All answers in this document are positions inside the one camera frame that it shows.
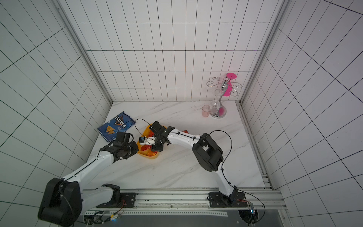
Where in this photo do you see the yellow plastic storage box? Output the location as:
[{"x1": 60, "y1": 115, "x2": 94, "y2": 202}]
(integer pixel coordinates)
[{"x1": 137, "y1": 127, "x2": 159, "y2": 159}]

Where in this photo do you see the orange tea bag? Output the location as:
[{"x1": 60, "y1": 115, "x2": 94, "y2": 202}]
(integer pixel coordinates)
[{"x1": 147, "y1": 151, "x2": 158, "y2": 158}]

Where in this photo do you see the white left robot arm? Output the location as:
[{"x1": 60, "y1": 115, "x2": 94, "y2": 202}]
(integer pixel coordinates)
[{"x1": 37, "y1": 132, "x2": 139, "y2": 227}]

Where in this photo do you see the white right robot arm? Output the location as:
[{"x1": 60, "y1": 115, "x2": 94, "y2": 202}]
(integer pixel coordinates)
[{"x1": 145, "y1": 121, "x2": 238, "y2": 207}]

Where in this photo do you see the blue Doritos chip bag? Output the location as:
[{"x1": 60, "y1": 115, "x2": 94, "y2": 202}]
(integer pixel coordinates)
[{"x1": 97, "y1": 111, "x2": 136, "y2": 142}]

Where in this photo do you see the pink plastic cup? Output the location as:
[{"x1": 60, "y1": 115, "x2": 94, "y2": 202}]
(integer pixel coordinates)
[{"x1": 202, "y1": 105, "x2": 210, "y2": 117}]

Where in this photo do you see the clear hanging wine glass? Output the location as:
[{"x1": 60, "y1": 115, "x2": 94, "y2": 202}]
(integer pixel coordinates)
[{"x1": 211, "y1": 89, "x2": 223, "y2": 114}]

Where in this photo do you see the chrome glass holder stand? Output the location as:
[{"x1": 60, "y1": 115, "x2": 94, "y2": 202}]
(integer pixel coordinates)
[{"x1": 207, "y1": 73, "x2": 243, "y2": 119}]

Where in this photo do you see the pink hanging wine glass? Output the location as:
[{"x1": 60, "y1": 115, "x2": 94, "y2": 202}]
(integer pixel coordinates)
[{"x1": 224, "y1": 73, "x2": 237, "y2": 97}]

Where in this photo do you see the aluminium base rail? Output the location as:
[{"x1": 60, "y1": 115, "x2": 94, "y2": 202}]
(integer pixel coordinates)
[{"x1": 81, "y1": 188, "x2": 287, "y2": 217}]

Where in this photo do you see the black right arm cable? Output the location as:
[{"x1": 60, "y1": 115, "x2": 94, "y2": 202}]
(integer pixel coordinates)
[{"x1": 208, "y1": 130, "x2": 266, "y2": 225}]

